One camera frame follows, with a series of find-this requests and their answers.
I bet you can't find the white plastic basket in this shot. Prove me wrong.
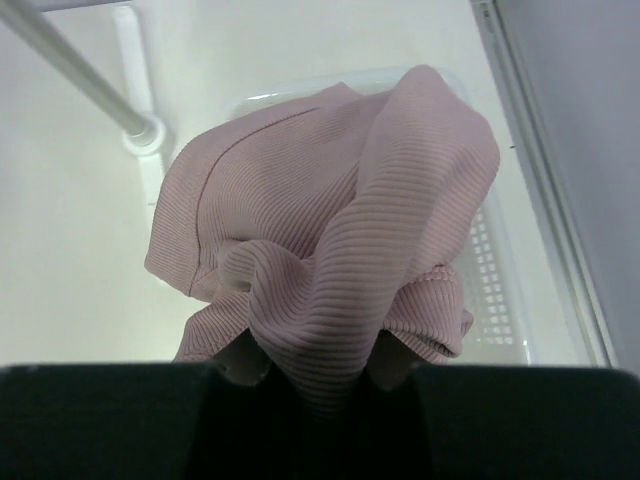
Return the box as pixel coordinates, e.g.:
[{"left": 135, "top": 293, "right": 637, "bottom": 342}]
[{"left": 219, "top": 66, "right": 576, "bottom": 367}]

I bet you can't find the white clothes rack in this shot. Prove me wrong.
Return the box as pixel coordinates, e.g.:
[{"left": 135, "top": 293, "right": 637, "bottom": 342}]
[{"left": 1, "top": 1, "right": 172, "bottom": 211}]

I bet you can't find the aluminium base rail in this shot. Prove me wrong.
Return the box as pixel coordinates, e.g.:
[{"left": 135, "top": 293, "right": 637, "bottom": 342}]
[{"left": 470, "top": 1, "right": 620, "bottom": 368}]

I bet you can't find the mauve pink tank top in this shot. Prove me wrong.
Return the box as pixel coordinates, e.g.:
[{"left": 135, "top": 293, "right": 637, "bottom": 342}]
[{"left": 145, "top": 65, "right": 500, "bottom": 420}]

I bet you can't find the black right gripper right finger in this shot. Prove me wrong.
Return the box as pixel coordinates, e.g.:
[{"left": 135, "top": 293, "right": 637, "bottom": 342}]
[{"left": 345, "top": 366, "right": 639, "bottom": 479}]

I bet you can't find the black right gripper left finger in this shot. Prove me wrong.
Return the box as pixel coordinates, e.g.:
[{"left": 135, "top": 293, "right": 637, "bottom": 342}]
[{"left": 1, "top": 364, "right": 299, "bottom": 479}]

